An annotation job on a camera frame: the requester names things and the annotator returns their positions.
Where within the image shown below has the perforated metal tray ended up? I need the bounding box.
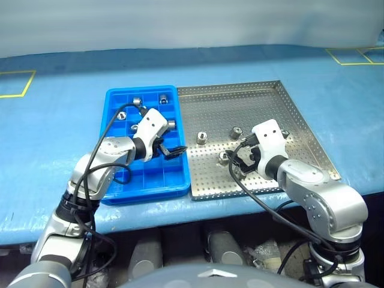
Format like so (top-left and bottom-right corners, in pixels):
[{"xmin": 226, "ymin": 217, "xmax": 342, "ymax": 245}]
[{"xmin": 176, "ymin": 79, "xmax": 342, "ymax": 202}]

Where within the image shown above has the grey robot torso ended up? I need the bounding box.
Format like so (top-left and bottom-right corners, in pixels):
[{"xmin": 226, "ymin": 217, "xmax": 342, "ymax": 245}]
[{"xmin": 119, "ymin": 263, "xmax": 304, "ymax": 288}]

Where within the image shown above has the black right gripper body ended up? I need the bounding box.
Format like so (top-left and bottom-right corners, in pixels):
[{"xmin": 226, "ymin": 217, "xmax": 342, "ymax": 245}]
[{"xmin": 245, "ymin": 143, "xmax": 262, "ymax": 170}]

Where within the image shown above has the blue compartment tray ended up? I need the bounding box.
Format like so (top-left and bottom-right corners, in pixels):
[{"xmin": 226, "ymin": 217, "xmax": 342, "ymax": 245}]
[{"xmin": 100, "ymin": 85, "xmax": 192, "ymax": 206}]

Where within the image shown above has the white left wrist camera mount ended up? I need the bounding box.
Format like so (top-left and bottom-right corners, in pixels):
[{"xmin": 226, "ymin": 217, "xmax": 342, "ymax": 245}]
[{"xmin": 133, "ymin": 107, "xmax": 168, "ymax": 163}]

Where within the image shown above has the grey rounded shape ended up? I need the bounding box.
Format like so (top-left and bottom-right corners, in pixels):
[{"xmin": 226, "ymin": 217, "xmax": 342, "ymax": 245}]
[
  {"xmin": 128, "ymin": 238, "xmax": 164, "ymax": 280},
  {"xmin": 206, "ymin": 230, "xmax": 244, "ymax": 266}
]

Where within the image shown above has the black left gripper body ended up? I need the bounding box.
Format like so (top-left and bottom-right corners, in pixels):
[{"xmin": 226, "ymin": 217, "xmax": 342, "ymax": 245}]
[{"xmin": 151, "ymin": 136, "xmax": 169, "ymax": 160}]

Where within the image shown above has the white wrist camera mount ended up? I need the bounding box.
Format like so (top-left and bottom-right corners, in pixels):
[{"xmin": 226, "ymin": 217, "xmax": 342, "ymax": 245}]
[
  {"xmin": 133, "ymin": 107, "xmax": 168, "ymax": 163},
  {"xmin": 251, "ymin": 119, "xmax": 289, "ymax": 178}
]

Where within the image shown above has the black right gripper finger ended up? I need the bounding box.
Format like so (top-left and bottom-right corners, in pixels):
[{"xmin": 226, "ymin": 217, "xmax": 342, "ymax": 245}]
[
  {"xmin": 235, "ymin": 164, "xmax": 256, "ymax": 178},
  {"xmin": 226, "ymin": 149, "xmax": 245, "ymax": 167}
]

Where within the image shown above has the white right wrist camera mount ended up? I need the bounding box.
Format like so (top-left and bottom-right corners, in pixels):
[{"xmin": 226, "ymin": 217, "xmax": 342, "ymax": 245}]
[{"xmin": 251, "ymin": 119, "xmax": 289, "ymax": 178}]

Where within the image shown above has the crumpled clear plastic wrap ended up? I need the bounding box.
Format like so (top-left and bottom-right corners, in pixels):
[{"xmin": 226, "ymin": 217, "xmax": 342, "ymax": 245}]
[{"xmin": 244, "ymin": 239, "xmax": 281, "ymax": 268}]

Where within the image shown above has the yellow tape square outline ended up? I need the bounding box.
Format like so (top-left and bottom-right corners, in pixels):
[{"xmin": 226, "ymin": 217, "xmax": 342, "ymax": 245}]
[
  {"xmin": 325, "ymin": 47, "xmax": 374, "ymax": 66},
  {"xmin": 0, "ymin": 70, "xmax": 37, "ymax": 99}
]

